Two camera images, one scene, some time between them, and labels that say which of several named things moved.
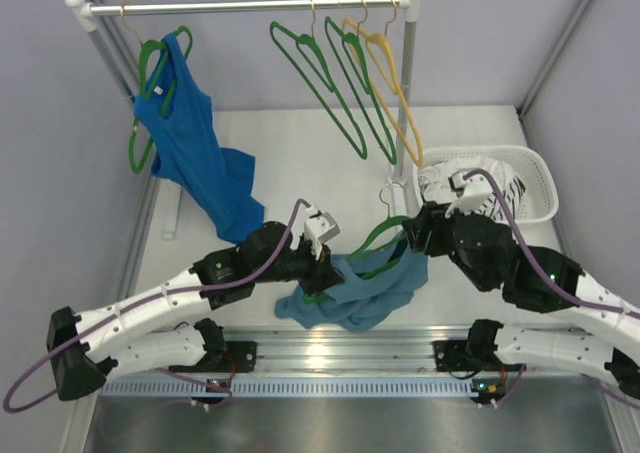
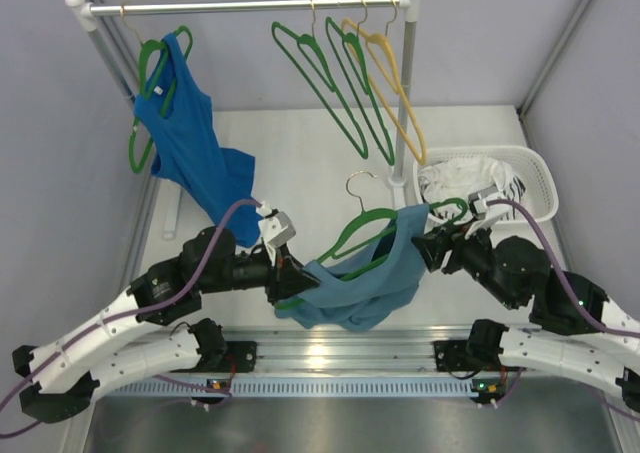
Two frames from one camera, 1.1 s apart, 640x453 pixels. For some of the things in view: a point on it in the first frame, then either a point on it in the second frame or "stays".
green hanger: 354,254 → 326,253
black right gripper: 430,217 → 432,247
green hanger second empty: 309,58 stays
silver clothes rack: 86,13 stays
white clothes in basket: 434,182 stays
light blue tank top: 377,289 stays
